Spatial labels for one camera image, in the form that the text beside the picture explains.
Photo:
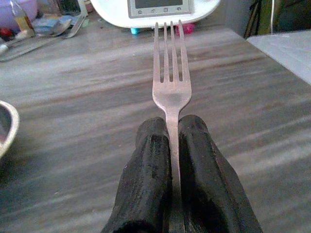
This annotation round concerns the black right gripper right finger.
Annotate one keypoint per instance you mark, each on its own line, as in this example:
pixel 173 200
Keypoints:
pixel 211 184

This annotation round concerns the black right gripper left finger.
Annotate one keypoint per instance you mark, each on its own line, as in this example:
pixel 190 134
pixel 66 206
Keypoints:
pixel 143 184

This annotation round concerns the silver metal fork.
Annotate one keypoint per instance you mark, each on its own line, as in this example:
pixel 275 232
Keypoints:
pixel 171 92

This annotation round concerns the grey chair seat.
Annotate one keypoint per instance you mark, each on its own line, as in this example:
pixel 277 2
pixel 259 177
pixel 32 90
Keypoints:
pixel 284 51

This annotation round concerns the white kitchen appliance with screen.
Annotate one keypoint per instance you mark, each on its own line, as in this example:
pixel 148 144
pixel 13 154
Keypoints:
pixel 155 12

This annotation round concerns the blue plastic wrapper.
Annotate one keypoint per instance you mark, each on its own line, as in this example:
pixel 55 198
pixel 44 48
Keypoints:
pixel 52 25

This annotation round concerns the clear glass bottle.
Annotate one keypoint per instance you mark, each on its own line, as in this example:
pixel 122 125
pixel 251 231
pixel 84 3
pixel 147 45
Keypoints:
pixel 23 20

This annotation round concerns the purple plastic container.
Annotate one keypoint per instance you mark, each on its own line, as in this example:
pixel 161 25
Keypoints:
pixel 17 9

